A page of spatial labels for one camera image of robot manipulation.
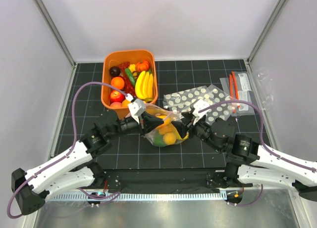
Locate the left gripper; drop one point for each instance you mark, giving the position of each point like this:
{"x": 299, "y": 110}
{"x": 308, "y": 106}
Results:
{"x": 150, "y": 122}

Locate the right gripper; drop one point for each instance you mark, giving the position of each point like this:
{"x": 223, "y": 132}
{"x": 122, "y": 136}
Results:
{"x": 192, "y": 121}

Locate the yellow toy mango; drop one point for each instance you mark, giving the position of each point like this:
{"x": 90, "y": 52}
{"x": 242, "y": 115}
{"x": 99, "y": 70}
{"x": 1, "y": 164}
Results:
{"x": 178, "y": 137}
{"x": 166, "y": 120}

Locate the yellow toy lemon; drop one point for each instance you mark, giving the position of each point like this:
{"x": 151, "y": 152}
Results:
{"x": 169, "y": 138}

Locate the pink polka dot zip bag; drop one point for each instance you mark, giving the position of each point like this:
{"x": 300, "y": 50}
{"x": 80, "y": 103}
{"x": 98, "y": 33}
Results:
{"x": 155, "y": 111}

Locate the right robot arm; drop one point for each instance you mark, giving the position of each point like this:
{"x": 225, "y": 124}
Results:
{"x": 248, "y": 162}

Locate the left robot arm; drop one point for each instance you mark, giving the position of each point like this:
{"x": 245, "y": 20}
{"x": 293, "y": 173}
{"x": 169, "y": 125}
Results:
{"x": 75, "y": 168}

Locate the clear bag orange zipper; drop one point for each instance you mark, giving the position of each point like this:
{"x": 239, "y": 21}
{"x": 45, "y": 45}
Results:
{"x": 238, "y": 86}

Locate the orange yellow toy fruit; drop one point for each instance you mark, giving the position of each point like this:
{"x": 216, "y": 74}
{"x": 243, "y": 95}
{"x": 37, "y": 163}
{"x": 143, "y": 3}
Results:
{"x": 125, "y": 103}

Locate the yellow toy banana bunch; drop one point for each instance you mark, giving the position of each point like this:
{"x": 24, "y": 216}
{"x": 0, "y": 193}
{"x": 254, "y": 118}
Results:
{"x": 144, "y": 86}

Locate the peach toy fruit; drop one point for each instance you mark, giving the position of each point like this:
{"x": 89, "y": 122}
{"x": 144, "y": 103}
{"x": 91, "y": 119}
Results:
{"x": 116, "y": 105}

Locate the red toy chili peppers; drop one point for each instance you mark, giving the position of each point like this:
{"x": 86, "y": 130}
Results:
{"x": 128, "y": 87}

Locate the red toy apple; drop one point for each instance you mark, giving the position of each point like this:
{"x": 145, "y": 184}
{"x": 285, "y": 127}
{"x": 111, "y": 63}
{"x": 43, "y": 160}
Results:
{"x": 116, "y": 96}

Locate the green toy cucumber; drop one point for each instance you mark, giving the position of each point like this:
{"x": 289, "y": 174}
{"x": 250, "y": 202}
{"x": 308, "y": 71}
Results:
{"x": 130, "y": 76}

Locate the orange toy pumpkin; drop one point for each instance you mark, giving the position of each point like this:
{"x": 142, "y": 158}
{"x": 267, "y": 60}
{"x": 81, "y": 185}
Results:
{"x": 143, "y": 65}

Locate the yellow toy corn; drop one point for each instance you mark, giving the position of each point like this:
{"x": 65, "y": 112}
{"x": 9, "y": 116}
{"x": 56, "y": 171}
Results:
{"x": 132, "y": 68}

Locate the dark purple toy plum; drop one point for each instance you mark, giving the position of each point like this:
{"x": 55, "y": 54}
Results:
{"x": 114, "y": 71}

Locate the orange plastic basket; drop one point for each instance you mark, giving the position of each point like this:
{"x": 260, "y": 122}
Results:
{"x": 114, "y": 59}

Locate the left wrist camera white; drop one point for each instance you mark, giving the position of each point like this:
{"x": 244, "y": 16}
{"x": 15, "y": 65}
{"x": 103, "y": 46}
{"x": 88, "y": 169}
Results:
{"x": 136, "y": 107}

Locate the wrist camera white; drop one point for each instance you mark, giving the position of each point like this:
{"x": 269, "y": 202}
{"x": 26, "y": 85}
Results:
{"x": 136, "y": 107}
{"x": 199, "y": 108}

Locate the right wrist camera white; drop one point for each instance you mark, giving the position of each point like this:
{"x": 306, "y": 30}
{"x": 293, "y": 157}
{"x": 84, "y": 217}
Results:
{"x": 199, "y": 108}

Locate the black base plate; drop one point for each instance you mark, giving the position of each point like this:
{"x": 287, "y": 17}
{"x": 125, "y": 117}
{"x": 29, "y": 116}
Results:
{"x": 168, "y": 180}

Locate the grey slotted cable duct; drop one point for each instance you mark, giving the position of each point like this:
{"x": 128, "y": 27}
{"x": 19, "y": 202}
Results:
{"x": 79, "y": 196}

